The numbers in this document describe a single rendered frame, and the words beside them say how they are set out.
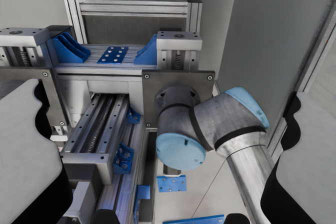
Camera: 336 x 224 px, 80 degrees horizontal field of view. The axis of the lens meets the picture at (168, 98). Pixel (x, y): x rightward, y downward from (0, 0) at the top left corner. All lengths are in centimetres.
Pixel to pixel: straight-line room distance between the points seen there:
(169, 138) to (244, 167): 16
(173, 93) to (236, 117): 22
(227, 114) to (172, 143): 13
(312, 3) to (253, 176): 60
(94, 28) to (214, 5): 86
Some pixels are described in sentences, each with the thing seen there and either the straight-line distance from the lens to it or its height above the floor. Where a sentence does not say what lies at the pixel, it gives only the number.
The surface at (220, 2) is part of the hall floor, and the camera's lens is 164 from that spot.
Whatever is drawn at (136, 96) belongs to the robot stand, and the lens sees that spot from 77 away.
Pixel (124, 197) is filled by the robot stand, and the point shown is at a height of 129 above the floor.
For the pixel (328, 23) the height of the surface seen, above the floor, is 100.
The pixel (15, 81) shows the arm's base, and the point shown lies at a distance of 76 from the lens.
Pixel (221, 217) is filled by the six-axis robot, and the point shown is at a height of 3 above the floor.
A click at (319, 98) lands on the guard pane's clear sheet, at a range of 76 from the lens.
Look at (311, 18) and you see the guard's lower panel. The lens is 82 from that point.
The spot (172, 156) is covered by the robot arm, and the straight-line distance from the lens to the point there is 49.
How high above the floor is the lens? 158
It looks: 57 degrees down
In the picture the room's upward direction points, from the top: 180 degrees counter-clockwise
